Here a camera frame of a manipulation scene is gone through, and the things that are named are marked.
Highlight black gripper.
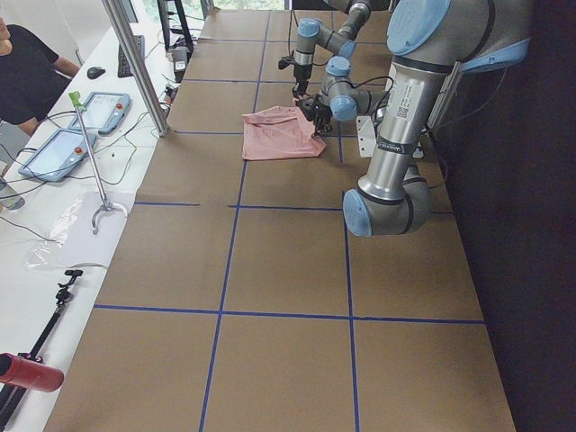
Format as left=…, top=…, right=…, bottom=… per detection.
left=299, top=94, right=332, bottom=134
left=292, top=63, right=313, bottom=99

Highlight pink Snoopy t-shirt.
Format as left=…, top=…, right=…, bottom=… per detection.
left=242, top=106, right=326, bottom=161

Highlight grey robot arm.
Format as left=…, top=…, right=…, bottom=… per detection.
left=292, top=1, right=534, bottom=237
left=278, top=0, right=375, bottom=99

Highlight black keyboard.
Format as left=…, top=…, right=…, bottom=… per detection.
left=116, top=34, right=146, bottom=78

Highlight teach pendant far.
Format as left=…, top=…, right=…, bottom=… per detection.
left=68, top=92, right=131, bottom=136

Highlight teach pendant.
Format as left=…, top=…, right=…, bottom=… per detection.
left=18, top=129, right=87, bottom=182
left=68, top=92, right=131, bottom=136

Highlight black computer mouse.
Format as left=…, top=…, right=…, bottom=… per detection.
left=86, top=67, right=106, bottom=80

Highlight reacher grabber tool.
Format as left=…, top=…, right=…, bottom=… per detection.
left=68, top=91, right=129, bottom=236

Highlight teach pendant near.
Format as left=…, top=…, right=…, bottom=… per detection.
left=18, top=129, right=87, bottom=182

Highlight person in black shirt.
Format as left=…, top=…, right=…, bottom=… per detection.
left=1, top=22, right=80, bottom=136

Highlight red bottle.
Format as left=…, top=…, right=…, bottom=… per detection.
left=1, top=353, right=65, bottom=392

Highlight black selfie stick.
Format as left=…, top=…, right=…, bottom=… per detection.
left=1, top=269, right=84, bottom=431

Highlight white mounting bracket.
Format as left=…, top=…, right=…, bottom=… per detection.
left=355, top=116, right=376, bottom=158

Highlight aluminium frame post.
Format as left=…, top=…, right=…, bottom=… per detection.
left=102, top=0, right=169, bottom=137

